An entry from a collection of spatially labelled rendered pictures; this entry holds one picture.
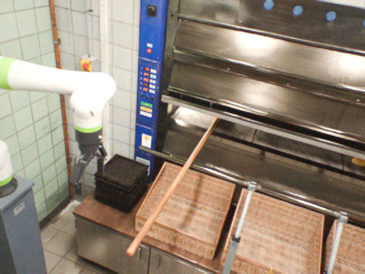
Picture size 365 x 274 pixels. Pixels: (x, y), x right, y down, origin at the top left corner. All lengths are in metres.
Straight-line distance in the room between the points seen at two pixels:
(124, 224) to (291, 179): 1.17
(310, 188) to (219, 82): 0.91
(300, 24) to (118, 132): 1.48
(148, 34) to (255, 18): 0.64
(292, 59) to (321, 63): 0.15
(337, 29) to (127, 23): 1.21
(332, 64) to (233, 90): 0.56
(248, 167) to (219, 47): 0.84
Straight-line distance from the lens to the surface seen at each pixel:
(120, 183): 2.21
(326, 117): 1.99
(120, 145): 2.57
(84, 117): 1.08
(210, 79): 2.02
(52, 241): 3.04
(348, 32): 1.87
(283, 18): 1.86
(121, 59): 2.24
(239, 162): 2.23
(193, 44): 1.97
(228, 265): 1.98
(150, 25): 2.04
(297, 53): 1.89
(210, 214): 2.42
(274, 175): 2.23
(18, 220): 1.80
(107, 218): 2.35
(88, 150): 1.17
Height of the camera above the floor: 2.31
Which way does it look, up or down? 32 degrees down
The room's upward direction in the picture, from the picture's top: 8 degrees clockwise
